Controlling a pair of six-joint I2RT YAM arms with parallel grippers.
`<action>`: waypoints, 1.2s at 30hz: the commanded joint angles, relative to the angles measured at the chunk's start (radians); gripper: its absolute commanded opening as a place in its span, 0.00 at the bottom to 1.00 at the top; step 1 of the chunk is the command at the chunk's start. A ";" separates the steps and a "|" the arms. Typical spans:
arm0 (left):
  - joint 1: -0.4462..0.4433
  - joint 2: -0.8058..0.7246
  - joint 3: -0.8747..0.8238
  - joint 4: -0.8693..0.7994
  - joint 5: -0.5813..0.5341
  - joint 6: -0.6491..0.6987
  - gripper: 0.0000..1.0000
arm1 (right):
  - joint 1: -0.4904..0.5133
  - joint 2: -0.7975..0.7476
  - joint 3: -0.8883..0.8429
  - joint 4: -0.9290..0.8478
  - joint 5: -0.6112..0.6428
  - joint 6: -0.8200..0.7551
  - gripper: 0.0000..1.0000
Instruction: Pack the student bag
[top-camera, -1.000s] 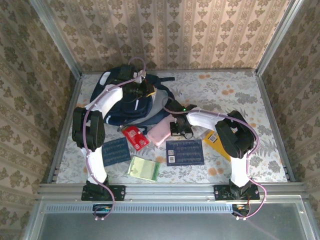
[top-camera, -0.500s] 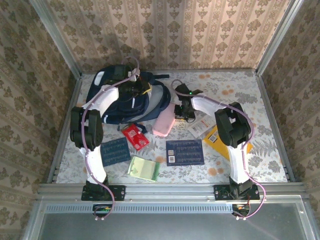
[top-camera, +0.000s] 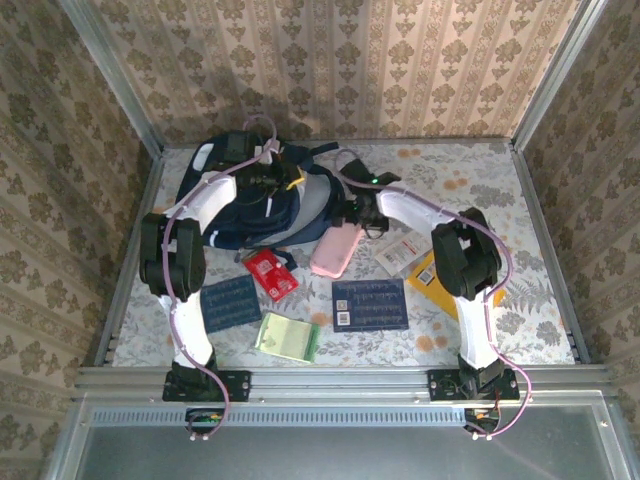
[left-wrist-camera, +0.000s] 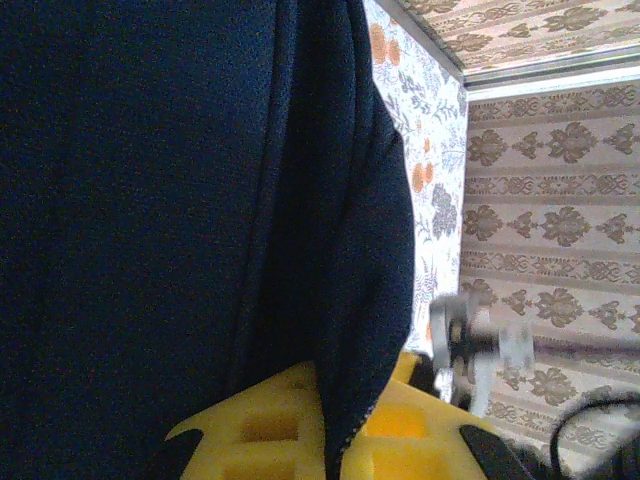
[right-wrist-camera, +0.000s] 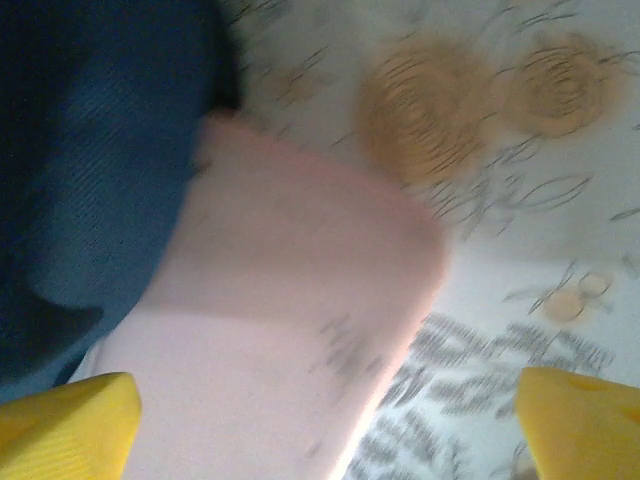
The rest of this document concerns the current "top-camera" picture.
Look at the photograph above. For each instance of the navy blue backpack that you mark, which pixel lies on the navy blue backpack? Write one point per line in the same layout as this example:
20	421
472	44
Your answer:
280	220

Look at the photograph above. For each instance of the pink pencil case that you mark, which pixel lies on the pink pencil case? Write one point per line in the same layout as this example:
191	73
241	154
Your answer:
335	255

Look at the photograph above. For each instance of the white packet with red print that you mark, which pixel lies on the white packet with red print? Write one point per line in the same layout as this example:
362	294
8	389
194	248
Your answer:
400	255

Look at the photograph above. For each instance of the dark blue booklet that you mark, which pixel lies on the dark blue booklet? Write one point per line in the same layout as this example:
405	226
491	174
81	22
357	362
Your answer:
372	305
232	305

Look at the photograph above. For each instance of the yellow book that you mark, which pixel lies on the yellow book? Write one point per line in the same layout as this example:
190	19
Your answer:
430	282

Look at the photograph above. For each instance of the green tissue packet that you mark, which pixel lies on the green tissue packet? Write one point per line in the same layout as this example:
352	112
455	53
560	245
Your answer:
287	337

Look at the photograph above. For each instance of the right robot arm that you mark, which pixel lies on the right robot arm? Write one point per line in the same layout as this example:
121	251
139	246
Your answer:
465	260

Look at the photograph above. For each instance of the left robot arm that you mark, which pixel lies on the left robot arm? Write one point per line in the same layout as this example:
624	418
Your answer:
187	260

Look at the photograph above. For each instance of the floral table cover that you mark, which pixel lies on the floral table cover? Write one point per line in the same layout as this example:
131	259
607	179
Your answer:
450	165

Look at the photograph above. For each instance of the slotted metal vent strip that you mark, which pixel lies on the slotted metal vent strip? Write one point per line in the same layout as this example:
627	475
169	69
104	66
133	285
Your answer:
325	416

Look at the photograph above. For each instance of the black controller board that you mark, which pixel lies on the black controller board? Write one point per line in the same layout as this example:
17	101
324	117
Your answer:
205	422
482	420

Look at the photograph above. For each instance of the steel cover sheet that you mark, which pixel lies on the steel cover sheet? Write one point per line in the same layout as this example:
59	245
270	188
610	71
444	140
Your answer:
325	455

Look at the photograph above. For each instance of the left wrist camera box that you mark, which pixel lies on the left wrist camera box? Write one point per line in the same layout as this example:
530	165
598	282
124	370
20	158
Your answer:
267	154

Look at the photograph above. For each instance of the aluminium back rail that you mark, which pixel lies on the aluminium back rail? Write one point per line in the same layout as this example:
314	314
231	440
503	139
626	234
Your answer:
425	141

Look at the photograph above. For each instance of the aluminium frame post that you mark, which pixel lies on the aluminium frame post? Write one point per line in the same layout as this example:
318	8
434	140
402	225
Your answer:
555	75
115	85

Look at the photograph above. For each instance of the aluminium side rail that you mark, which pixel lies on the aluminium side rail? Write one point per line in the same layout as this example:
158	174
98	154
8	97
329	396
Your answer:
131	250
537	210

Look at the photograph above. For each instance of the aluminium front rail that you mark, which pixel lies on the aluminium front rail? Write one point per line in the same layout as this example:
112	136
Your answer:
340	385

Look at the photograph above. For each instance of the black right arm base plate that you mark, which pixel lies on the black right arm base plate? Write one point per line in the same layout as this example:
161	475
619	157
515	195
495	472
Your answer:
442	387

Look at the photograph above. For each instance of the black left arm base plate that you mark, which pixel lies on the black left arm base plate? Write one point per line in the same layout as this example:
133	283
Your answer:
235	385

